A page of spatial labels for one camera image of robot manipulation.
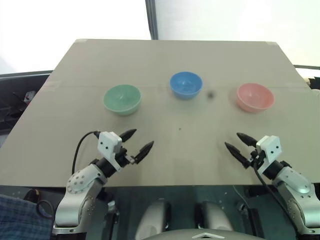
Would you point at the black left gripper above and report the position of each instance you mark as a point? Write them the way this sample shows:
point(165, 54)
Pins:
point(123, 157)

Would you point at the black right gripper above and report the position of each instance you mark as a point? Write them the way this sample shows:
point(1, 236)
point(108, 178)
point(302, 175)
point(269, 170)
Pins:
point(257, 156)

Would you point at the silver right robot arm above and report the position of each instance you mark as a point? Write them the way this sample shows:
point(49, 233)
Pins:
point(295, 190)

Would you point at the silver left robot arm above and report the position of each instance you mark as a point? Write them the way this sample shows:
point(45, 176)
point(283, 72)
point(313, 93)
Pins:
point(81, 186)

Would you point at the green bowl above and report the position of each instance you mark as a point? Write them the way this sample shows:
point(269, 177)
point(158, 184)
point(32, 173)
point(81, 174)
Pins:
point(122, 100)

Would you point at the pink-red bowl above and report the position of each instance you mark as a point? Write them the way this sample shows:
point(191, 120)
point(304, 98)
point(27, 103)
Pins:
point(255, 97)

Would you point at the silver robot right leg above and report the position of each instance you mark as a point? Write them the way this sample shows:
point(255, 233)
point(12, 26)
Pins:
point(216, 216)

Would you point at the silver robot leg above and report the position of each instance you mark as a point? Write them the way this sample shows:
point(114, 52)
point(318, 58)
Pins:
point(216, 216)
point(153, 217)

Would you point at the blue bowl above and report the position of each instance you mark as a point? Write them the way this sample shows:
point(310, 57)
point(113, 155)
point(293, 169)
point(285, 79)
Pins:
point(185, 84)

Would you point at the silver robot left leg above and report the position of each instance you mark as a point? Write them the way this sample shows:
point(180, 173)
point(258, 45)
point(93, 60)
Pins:
point(153, 217)

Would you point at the grey robot torso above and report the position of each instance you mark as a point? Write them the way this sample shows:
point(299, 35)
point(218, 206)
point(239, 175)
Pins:
point(203, 235)

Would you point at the blue checked cloth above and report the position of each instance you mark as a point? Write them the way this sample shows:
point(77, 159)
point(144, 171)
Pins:
point(21, 217)

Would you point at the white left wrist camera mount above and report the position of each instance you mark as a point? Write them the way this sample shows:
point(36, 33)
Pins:
point(109, 147)

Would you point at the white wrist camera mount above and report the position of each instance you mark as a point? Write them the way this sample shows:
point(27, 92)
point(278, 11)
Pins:
point(271, 150)
point(109, 147)

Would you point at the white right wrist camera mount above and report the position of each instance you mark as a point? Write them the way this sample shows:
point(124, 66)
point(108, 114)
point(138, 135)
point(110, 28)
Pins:
point(271, 150)

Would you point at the grey window post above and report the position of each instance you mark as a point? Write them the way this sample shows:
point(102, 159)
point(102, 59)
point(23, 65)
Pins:
point(152, 19)

